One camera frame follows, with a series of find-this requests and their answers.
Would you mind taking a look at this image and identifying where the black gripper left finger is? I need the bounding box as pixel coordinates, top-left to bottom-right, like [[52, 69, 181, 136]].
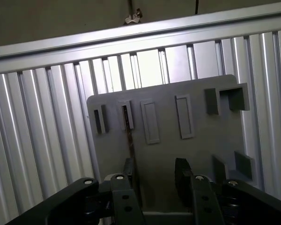
[[4, 157, 146, 225]]

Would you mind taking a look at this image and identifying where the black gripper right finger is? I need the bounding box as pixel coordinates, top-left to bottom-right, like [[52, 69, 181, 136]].
[[175, 157, 281, 225]]

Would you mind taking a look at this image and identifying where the grey plastic parts rack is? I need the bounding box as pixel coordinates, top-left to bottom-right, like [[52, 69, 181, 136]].
[[86, 74, 256, 213]]

